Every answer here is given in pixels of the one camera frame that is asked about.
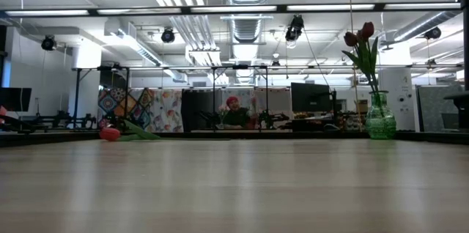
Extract red artificial tulip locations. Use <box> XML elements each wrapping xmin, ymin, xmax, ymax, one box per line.
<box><xmin>98</xmin><ymin>119</ymin><xmax>232</xmax><ymax>143</ymax></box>

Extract pink flowers in vase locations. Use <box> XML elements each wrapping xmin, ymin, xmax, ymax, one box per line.
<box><xmin>218</xmin><ymin>104</ymin><xmax>230</xmax><ymax>130</ymax></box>

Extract green glass vase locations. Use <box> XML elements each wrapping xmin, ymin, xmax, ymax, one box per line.
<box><xmin>365</xmin><ymin>90</ymin><xmax>397</xmax><ymax>140</ymax></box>

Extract person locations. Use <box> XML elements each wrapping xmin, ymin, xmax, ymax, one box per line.
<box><xmin>222</xmin><ymin>95</ymin><xmax>259</xmax><ymax>130</ymax></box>

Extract black partition panel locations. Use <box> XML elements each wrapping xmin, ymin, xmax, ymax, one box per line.
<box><xmin>181</xmin><ymin>89</ymin><xmax>223</xmax><ymax>131</ymax></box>

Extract floral print cloth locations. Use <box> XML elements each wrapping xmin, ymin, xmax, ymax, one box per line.
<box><xmin>146</xmin><ymin>89</ymin><xmax>184</xmax><ymax>133</ymax></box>

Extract black computer monitor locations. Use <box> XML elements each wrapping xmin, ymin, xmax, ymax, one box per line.
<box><xmin>0</xmin><ymin>86</ymin><xmax>32</xmax><ymax>113</ymax></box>
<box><xmin>290</xmin><ymin>82</ymin><xmax>338</xmax><ymax>114</ymax></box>

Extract white ceiling pipes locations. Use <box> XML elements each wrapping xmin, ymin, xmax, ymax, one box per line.
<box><xmin>157</xmin><ymin>0</ymin><xmax>224</xmax><ymax>67</ymax></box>

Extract white LED light bar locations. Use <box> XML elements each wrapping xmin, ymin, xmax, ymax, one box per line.
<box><xmin>5</xmin><ymin>4</ymin><xmax>462</xmax><ymax>17</ymax></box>

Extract black ceiling spotlight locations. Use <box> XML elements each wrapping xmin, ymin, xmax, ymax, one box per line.
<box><xmin>40</xmin><ymin>34</ymin><xmax>58</xmax><ymax>51</ymax></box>
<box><xmin>160</xmin><ymin>27</ymin><xmax>176</xmax><ymax>44</ymax></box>
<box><xmin>424</xmin><ymin>26</ymin><xmax>443</xmax><ymax>41</ymax></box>

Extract colourful patchwork quilt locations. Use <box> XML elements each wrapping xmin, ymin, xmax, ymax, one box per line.
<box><xmin>97</xmin><ymin>86</ymin><xmax>155</xmax><ymax>133</ymax></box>

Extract white cylindrical pillar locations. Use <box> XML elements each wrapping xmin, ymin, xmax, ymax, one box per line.
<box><xmin>378</xmin><ymin>67</ymin><xmax>418</xmax><ymax>131</ymax></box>

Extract background robot rig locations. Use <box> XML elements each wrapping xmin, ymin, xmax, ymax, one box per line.
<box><xmin>0</xmin><ymin>110</ymin><xmax>98</xmax><ymax>133</ymax></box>

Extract grey partition panel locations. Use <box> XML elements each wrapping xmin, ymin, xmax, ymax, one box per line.
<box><xmin>417</xmin><ymin>84</ymin><xmax>465</xmax><ymax>131</ymax></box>

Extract background black metal frame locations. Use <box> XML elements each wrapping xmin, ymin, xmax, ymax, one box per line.
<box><xmin>71</xmin><ymin>64</ymin><xmax>131</xmax><ymax>130</ymax></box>
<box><xmin>211</xmin><ymin>64</ymin><xmax>269</xmax><ymax>131</ymax></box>

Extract black hanging ceiling camera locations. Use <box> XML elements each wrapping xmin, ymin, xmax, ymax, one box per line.
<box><xmin>284</xmin><ymin>15</ymin><xmax>306</xmax><ymax>49</ymax></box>

